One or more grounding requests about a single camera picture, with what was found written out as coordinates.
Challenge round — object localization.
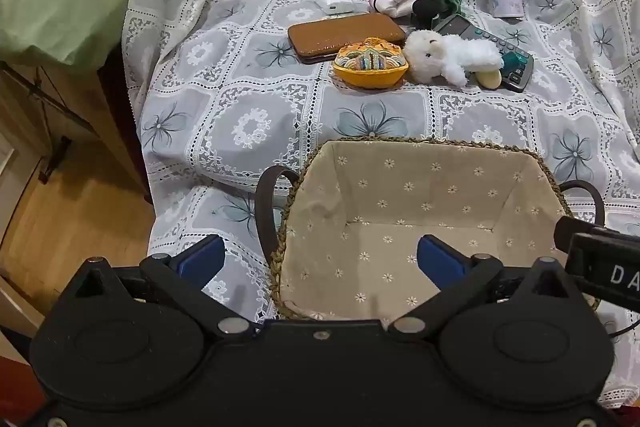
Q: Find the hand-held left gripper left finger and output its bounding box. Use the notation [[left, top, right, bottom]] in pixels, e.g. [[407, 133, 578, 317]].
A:
[[66, 234, 258, 341]]

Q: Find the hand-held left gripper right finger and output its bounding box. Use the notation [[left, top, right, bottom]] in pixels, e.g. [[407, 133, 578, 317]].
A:
[[389, 234, 577, 342]]

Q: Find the woven basket with floral lining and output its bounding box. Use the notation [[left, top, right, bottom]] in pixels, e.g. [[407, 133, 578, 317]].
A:
[[255, 137, 607, 323]]

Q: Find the beige oval pad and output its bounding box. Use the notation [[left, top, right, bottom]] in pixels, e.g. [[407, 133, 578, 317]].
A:
[[475, 68, 502, 89]]

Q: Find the yellow embroidered pouch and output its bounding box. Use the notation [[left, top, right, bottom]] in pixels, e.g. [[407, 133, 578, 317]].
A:
[[332, 37, 410, 89]]

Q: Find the white plush toy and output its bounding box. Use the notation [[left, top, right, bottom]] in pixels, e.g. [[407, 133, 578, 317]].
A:
[[402, 28, 506, 87]]

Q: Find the black foam-headed tool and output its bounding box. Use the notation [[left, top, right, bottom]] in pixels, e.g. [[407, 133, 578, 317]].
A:
[[412, 0, 442, 28]]

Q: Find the white lace floral tablecloth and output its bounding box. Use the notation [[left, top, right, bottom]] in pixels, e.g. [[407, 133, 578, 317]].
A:
[[120, 0, 640, 413]]

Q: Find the grey desk calculator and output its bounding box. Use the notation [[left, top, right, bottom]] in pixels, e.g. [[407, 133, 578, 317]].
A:
[[432, 14, 535, 93]]

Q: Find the brown leather wallet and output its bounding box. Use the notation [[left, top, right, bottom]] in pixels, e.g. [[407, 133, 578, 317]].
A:
[[287, 12, 408, 64]]

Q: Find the small white box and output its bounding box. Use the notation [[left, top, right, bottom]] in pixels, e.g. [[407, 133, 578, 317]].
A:
[[312, 0, 354, 16]]

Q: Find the black cable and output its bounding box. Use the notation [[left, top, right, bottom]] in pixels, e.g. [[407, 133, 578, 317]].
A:
[[606, 304, 640, 339]]

